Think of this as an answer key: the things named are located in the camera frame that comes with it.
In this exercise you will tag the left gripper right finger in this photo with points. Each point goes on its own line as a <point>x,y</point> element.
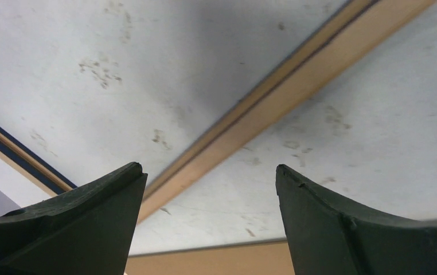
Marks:
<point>328,233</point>

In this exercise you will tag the clear acrylic glass sheet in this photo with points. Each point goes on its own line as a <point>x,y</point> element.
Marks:
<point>89,86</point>

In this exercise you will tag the blue wooden picture frame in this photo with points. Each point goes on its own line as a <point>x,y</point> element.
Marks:
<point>347,35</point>

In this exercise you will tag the brown cardboard backing board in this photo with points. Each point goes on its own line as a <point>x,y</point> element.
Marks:
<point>251,258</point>

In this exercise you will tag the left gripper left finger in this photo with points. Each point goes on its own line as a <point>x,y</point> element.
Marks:
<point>87,230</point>

